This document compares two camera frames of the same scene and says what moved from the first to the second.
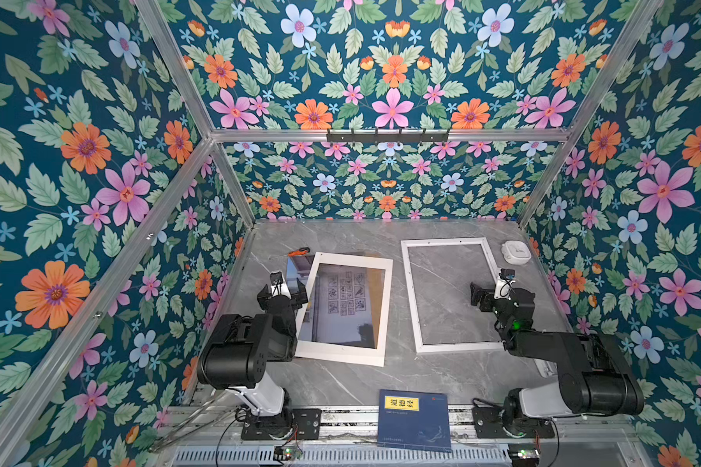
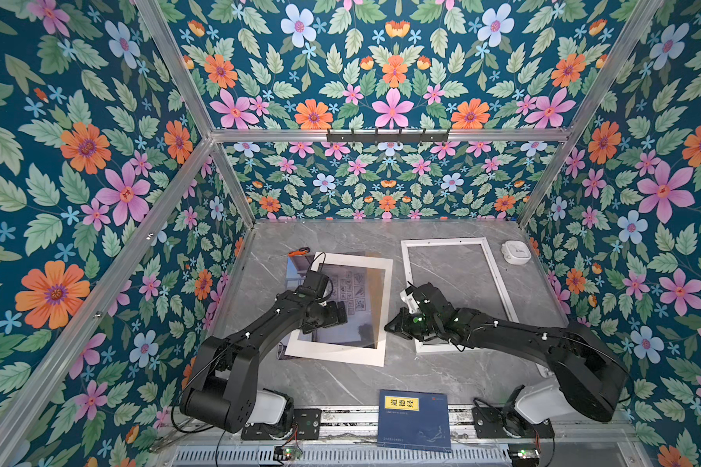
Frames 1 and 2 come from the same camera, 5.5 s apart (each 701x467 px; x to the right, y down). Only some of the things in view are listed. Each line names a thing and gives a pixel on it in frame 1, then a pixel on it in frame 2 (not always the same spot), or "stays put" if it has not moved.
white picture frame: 442,347 stays put
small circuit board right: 524,455 stays put
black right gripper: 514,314 to 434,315
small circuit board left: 286,453 stays put
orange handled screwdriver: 303,250 stays put
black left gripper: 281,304 to 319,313
